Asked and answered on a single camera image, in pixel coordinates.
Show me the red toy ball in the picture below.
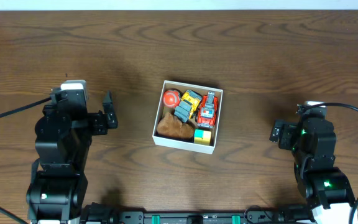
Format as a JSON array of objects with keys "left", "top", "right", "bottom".
[{"left": 163, "top": 89, "right": 181, "bottom": 108}]

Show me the brown plush toy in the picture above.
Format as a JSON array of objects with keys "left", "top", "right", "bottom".
[{"left": 157, "top": 112, "right": 195, "bottom": 139}]

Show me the white cardboard box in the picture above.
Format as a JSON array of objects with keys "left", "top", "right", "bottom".
[{"left": 152, "top": 80, "right": 223, "bottom": 154}]

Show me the red toy fire truck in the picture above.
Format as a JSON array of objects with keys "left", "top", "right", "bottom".
[{"left": 196, "top": 91, "right": 218, "bottom": 129}]

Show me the yellow grey toy truck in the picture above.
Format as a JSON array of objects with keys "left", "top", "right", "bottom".
[{"left": 174, "top": 90, "right": 202, "bottom": 123}]

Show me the colourful puzzle cube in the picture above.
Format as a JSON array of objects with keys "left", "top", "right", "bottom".
[{"left": 193, "top": 129, "right": 212, "bottom": 146}]

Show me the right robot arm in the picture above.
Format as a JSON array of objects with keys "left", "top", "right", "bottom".
[{"left": 270, "top": 117, "right": 356, "bottom": 223}]

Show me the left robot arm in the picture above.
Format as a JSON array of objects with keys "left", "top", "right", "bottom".
[{"left": 26, "top": 90, "right": 118, "bottom": 223}]

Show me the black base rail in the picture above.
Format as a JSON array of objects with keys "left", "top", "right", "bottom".
[{"left": 79, "top": 202, "right": 316, "bottom": 224}]

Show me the left black cable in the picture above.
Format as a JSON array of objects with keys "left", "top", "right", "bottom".
[{"left": 0, "top": 97, "right": 52, "bottom": 224}]

